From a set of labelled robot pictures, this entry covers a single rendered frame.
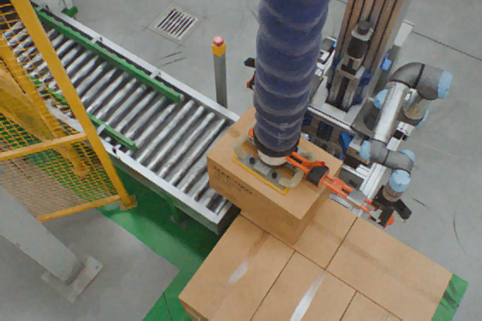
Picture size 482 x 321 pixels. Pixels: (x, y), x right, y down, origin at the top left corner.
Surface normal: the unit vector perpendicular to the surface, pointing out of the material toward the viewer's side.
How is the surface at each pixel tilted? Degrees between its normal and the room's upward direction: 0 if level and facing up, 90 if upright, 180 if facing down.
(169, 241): 0
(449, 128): 0
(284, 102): 73
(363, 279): 0
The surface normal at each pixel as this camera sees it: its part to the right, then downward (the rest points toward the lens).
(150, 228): 0.00, -0.50
